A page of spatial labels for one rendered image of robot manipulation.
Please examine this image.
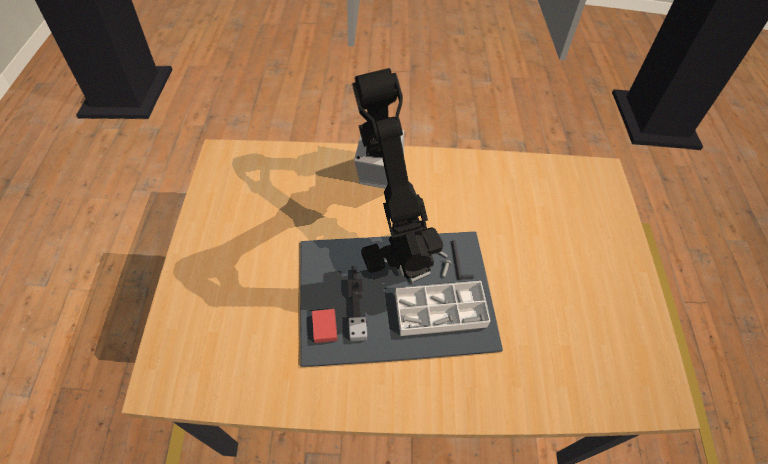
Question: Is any white headed pin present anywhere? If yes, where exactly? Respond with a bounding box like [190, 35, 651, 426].
[462, 314, 484, 323]

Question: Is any red rectangular block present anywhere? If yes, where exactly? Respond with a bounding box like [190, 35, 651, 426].
[312, 309, 337, 343]

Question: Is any beige block with four holes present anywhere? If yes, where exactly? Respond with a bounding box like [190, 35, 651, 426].
[349, 317, 367, 341]

